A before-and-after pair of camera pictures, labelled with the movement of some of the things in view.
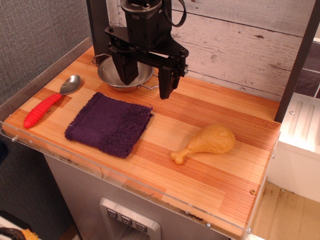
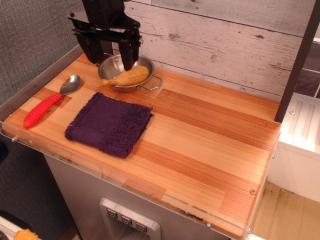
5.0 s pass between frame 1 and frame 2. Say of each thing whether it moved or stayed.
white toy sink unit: stayed
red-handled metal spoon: stayed
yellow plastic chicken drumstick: moved
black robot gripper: moved
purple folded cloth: stayed
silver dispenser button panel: stayed
